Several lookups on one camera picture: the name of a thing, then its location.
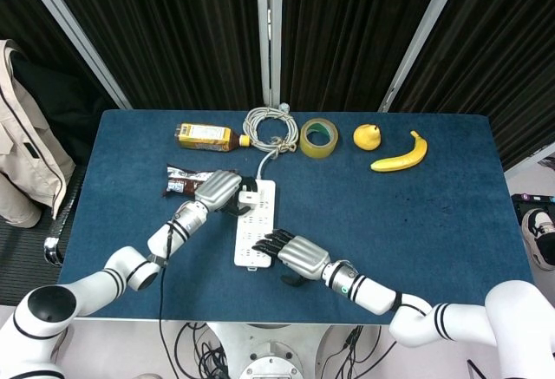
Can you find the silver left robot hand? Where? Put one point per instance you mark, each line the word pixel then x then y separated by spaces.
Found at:
pixel 219 188

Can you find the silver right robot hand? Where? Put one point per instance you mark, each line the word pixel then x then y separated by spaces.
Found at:
pixel 301 255

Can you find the white plastic power adapter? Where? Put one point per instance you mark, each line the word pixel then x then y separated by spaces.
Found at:
pixel 247 198

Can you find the white power strip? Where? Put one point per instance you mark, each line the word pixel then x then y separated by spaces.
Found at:
pixel 252 222

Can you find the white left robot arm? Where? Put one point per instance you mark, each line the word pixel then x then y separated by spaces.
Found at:
pixel 121 266

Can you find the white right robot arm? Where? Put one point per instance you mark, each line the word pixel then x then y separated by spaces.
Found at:
pixel 377 296

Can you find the brown snack wrapper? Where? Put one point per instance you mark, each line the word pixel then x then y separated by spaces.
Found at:
pixel 182 179

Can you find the yellow label tea bottle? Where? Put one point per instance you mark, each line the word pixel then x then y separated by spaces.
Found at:
pixel 204 136

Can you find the blue table cloth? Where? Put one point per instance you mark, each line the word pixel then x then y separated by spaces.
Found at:
pixel 390 223

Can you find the yellowish packing tape roll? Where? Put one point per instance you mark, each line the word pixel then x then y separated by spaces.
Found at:
pixel 318 150

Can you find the yellow banana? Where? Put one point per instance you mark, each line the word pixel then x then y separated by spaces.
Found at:
pixel 399 163

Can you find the dark pleated curtain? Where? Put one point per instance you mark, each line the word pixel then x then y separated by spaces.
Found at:
pixel 173 28

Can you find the beige jacket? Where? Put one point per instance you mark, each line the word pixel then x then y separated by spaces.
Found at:
pixel 26 136

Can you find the black device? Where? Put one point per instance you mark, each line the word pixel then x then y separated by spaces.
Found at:
pixel 520 205

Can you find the white black sneaker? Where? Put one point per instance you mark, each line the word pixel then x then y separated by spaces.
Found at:
pixel 539 231

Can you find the grey robot pedestal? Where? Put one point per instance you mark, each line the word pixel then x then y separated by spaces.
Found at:
pixel 269 353

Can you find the white frame post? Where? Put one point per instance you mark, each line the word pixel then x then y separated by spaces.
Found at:
pixel 425 28
pixel 73 28
pixel 269 28

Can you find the white frame bar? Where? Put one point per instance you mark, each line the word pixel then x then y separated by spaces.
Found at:
pixel 526 158

